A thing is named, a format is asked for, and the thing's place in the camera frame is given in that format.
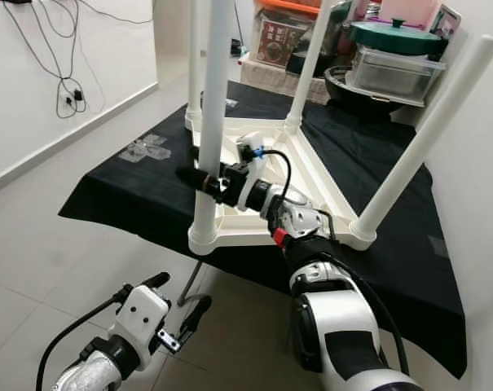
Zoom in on grey metal table leg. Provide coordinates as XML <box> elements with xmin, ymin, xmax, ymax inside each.
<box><xmin>179</xmin><ymin>269</ymin><xmax>198</xmax><ymax>306</ymax></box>

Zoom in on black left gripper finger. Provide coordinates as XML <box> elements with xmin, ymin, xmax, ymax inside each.
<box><xmin>181</xmin><ymin>295</ymin><xmax>213</xmax><ymax>335</ymax></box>
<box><xmin>124</xmin><ymin>271</ymin><xmax>172</xmax><ymax>294</ymax></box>

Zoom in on stainless steel container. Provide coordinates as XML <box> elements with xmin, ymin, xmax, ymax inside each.
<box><xmin>348</xmin><ymin>47</ymin><xmax>447</xmax><ymax>99</ymax></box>

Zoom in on floral cloth covered stand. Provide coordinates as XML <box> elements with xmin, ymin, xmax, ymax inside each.
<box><xmin>242</xmin><ymin>61</ymin><xmax>312</xmax><ymax>90</ymax></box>

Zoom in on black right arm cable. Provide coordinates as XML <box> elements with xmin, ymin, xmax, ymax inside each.
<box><xmin>253</xmin><ymin>147</ymin><xmax>410</xmax><ymax>376</ymax></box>

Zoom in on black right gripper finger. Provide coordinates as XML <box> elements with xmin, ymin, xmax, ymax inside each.
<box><xmin>175</xmin><ymin>167</ymin><xmax>218</xmax><ymax>195</ymax></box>

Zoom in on black tablecloth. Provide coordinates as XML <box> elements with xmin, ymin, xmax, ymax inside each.
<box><xmin>57</xmin><ymin>80</ymin><xmax>469</xmax><ymax>380</ymax></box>

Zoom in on green pot lid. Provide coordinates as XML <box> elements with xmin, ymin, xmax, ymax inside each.
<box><xmin>348</xmin><ymin>18</ymin><xmax>447</xmax><ymax>56</ymax></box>

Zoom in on black wall cable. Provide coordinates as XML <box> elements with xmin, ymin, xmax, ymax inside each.
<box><xmin>6</xmin><ymin>0</ymin><xmax>88</xmax><ymax>119</ymax></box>

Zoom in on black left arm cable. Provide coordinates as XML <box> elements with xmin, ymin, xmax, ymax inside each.
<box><xmin>36</xmin><ymin>297</ymin><xmax>125</xmax><ymax>391</ymax></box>

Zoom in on clear tape patch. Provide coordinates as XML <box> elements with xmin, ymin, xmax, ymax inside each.
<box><xmin>120</xmin><ymin>134</ymin><xmax>174</xmax><ymax>164</ymax></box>
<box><xmin>429</xmin><ymin>236</ymin><xmax>451</xmax><ymax>257</ymax></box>

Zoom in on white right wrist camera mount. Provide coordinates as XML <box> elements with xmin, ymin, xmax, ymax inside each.
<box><xmin>234</xmin><ymin>132</ymin><xmax>267</xmax><ymax>211</ymax></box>

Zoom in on white ribbed plastic tabletop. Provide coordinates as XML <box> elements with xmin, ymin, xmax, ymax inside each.
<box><xmin>185</xmin><ymin>114</ymin><xmax>377</xmax><ymax>255</ymax></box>

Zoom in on black wok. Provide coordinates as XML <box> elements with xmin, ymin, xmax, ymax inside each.
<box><xmin>324</xmin><ymin>65</ymin><xmax>418</xmax><ymax>111</ymax></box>

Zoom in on grey thin wall cable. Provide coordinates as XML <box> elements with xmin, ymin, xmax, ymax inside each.
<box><xmin>79</xmin><ymin>0</ymin><xmax>153</xmax><ymax>25</ymax></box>

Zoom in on black bag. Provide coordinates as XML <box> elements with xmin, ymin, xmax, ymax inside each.
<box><xmin>287</xmin><ymin>24</ymin><xmax>349</xmax><ymax>74</ymax></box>

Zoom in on dark printed carton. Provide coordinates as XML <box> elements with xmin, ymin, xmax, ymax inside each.
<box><xmin>429</xmin><ymin>4</ymin><xmax>463</xmax><ymax>37</ymax></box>

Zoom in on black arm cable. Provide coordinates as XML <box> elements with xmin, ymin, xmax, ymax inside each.
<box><xmin>253</xmin><ymin>147</ymin><xmax>410</xmax><ymax>376</ymax></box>
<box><xmin>36</xmin><ymin>297</ymin><xmax>125</xmax><ymax>391</ymax></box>

